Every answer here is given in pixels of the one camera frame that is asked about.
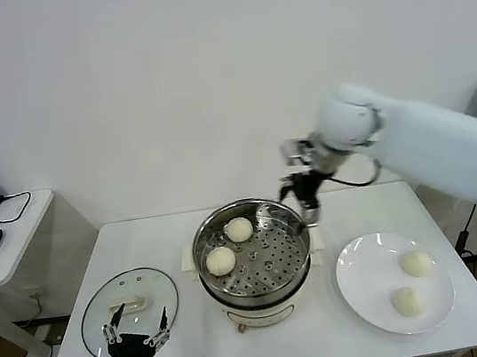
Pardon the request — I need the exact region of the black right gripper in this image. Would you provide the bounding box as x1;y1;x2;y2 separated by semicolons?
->
275;169;330;233

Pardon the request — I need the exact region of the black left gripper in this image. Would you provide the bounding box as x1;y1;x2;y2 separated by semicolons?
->
97;297;176;357

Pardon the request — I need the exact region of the glass lid with beige handle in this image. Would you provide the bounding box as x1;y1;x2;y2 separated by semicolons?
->
72;263;187;357

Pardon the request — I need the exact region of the white steamed baozi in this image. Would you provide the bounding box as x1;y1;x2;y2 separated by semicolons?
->
203;244;239;279
390;283;427;321
223;214;257;245
397;248;437;281

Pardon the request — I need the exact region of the perforated stainless steamer basket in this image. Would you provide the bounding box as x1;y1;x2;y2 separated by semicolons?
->
185;189;319;305

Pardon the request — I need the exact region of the round white plate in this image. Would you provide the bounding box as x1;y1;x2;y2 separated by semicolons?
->
330;222;462;345

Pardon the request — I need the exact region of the white side table with mouse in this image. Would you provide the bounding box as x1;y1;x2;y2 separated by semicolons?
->
0;182;117;357

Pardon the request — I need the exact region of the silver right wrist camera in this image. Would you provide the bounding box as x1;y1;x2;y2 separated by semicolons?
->
278;134;316;171

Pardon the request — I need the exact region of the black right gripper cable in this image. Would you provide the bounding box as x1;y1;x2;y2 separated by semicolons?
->
321;155;386;193

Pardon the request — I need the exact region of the black cable with inline block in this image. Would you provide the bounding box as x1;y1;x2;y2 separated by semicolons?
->
448;203;477;258

